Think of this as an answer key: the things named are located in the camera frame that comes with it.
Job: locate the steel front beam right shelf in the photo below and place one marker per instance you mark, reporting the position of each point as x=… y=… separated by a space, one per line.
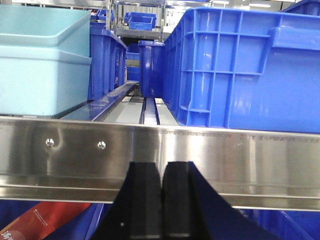
x=87 y=161

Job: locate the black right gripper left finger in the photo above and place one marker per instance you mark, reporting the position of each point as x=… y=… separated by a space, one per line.
x=136 y=212

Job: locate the blue ribbed bin behind teal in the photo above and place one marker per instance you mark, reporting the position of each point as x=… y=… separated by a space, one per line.
x=108 y=55

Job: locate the red printed packaging bag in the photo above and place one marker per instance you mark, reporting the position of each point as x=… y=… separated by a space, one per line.
x=41 y=220

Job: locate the narrow blue bin far centre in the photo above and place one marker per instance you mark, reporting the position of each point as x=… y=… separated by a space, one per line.
x=152 y=68

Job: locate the blue bin holding red bag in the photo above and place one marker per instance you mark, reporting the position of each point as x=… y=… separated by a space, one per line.
x=97 y=213

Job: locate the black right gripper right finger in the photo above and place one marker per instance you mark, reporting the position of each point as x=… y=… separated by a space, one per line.
x=193 y=210

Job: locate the light teal plastic bin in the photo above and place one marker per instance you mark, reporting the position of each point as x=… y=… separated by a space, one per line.
x=44 y=60

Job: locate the large blue ribbed crate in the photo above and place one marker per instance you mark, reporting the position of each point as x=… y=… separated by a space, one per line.
x=244 y=69

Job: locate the blue crate lower right front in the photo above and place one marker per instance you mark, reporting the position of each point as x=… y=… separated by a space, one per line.
x=287 y=224

